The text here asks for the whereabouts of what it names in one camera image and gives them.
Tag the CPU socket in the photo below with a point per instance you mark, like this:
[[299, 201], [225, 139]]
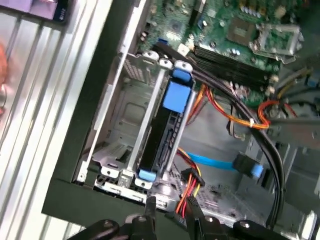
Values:
[[240, 30]]

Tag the metal disk bay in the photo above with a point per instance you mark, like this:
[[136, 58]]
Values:
[[135, 60]]

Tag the green motherboard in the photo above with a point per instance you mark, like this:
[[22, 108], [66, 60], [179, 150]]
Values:
[[212, 15]]

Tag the metal optical drive cage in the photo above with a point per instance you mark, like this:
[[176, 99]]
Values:
[[295, 130]]

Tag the purple flat object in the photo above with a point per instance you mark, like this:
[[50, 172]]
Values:
[[25, 5]]

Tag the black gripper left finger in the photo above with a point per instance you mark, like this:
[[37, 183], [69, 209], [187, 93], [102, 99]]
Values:
[[141, 228]]

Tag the hard disk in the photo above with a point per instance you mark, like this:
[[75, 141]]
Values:
[[152, 140]]

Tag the black PC case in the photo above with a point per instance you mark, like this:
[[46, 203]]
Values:
[[82, 125]]

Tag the person hand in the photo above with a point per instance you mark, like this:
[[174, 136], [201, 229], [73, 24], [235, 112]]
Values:
[[2, 65]]

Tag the black RAM slot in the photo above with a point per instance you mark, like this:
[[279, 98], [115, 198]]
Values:
[[225, 58], [225, 68]]

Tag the metal socket cover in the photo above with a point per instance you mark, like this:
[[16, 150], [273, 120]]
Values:
[[280, 52]]

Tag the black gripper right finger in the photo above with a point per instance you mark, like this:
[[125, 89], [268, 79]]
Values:
[[212, 230]]

